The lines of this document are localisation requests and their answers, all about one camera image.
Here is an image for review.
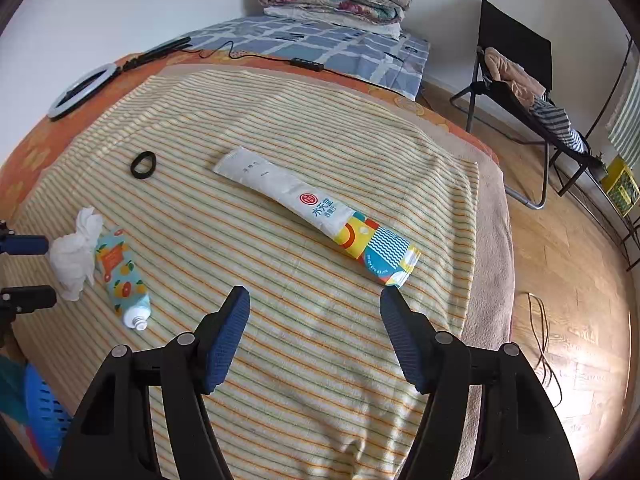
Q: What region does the hanging green striped towel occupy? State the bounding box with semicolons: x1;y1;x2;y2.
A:
605;67;640;171

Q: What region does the orange patterned blanket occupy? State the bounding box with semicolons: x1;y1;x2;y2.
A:
0;50;501;221

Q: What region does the white tissue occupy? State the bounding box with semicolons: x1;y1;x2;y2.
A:
48;206;105;302

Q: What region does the teal cloth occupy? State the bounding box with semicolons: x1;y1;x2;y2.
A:
0;355;33;426

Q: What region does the dark striped cloth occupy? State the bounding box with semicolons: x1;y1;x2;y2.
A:
530;97;591;156

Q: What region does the yellow striped blanket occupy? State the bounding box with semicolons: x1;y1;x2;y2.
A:
10;69;481;480

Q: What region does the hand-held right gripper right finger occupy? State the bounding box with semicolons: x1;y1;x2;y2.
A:
379;286;581;480

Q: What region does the beige blanket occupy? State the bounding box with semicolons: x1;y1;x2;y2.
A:
155;62;516;351

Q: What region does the black clothes rack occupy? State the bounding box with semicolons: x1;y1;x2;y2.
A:
547;35;640;273

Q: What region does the long white colourful packet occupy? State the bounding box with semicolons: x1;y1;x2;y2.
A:
212;146;422;288

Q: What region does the orange print cream tube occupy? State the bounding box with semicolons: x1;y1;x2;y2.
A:
95;226;151;332

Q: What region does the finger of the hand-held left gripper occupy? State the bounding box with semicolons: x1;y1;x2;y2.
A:
0;285;57;316
0;220;50;257

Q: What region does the beige cloth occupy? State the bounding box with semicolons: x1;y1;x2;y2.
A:
482;46;547;106

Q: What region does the black ring light cable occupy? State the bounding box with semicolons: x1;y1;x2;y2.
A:
187;40;401;68

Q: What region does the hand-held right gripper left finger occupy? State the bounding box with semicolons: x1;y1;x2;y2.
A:
52;285;252;480

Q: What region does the yellow plastic crate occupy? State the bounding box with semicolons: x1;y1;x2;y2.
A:
600;156;640;218

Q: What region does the blue plaid bedsheet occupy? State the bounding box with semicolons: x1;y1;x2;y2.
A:
187;15;432;101

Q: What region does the white ring light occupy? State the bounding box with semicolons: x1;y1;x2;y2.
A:
47;62;126;121

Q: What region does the black hair tie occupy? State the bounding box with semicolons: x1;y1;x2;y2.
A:
130;151;158;180

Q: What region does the beige floor cable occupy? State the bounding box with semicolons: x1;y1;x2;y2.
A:
520;292;566;411

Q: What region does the black tripod stand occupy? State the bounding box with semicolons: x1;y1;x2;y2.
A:
122;36;193;72

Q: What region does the black folding chair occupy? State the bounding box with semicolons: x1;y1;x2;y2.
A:
450;0;606;209

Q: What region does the blue plastic basket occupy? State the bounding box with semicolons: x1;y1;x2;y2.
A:
22;362;76;471

